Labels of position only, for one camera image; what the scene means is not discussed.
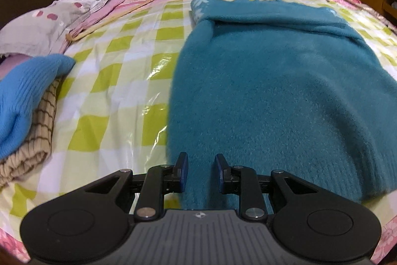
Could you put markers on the grey pillow with pink print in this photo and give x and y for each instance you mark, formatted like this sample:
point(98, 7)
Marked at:
point(40, 22)

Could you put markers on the teal knitted sweater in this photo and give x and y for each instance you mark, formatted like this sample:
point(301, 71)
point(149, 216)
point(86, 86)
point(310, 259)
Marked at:
point(273, 91)

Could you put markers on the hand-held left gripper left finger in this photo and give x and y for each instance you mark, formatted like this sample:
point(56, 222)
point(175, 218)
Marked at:
point(184, 172)

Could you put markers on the brown striped garment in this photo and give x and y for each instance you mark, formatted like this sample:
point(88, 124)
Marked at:
point(34, 134)

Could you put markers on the light blue knitted sweater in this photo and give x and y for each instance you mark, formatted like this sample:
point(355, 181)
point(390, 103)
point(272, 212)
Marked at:
point(21, 97)

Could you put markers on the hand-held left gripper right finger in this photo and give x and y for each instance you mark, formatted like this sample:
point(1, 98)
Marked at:
point(219, 173)

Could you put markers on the green checked plastic sheet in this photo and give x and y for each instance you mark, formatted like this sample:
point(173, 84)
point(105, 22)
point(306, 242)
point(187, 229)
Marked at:
point(118, 81)

